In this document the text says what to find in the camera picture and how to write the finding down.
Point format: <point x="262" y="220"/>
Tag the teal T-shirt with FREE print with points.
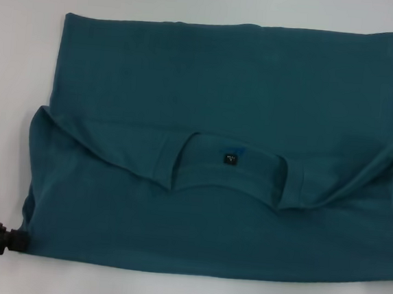
<point x="219" y="121"/>

